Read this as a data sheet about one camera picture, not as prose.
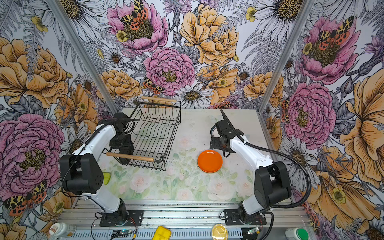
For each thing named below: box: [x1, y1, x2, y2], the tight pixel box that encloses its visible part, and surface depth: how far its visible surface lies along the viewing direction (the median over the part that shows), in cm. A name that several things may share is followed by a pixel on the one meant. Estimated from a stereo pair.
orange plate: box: [197, 150, 223, 173], surface depth 93 cm
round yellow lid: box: [211, 223, 229, 240], surface depth 72 cm
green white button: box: [285, 227, 309, 240], surface depth 64 cm
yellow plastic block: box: [152, 225, 172, 240], surface depth 71 cm
